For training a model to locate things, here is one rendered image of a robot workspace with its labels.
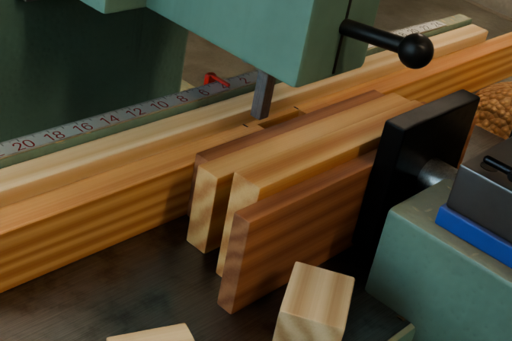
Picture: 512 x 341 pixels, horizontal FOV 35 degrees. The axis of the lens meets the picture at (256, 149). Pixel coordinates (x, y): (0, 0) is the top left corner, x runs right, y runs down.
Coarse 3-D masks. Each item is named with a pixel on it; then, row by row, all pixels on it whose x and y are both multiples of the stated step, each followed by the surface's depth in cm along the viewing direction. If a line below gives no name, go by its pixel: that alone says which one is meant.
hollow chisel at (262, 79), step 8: (264, 80) 53; (272, 80) 54; (256, 88) 54; (264, 88) 54; (272, 88) 54; (256, 96) 54; (264, 96) 54; (256, 104) 54; (264, 104) 54; (256, 112) 55; (264, 112) 55
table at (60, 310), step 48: (480, 144) 69; (144, 240) 49; (48, 288) 44; (96, 288) 45; (144, 288) 46; (192, 288) 46; (0, 336) 41; (48, 336) 41; (96, 336) 42; (240, 336) 44; (384, 336) 46
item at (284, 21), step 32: (160, 0) 54; (192, 0) 52; (224, 0) 50; (256, 0) 48; (288, 0) 46; (320, 0) 45; (352, 0) 48; (224, 32) 50; (256, 32) 49; (288, 32) 47; (320, 32) 47; (256, 64) 49; (288, 64) 47; (320, 64) 48; (352, 64) 51
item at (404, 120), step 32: (448, 96) 52; (384, 128) 48; (416, 128) 48; (448, 128) 51; (384, 160) 48; (416, 160) 50; (448, 160) 54; (384, 192) 49; (416, 192) 52; (384, 224) 51
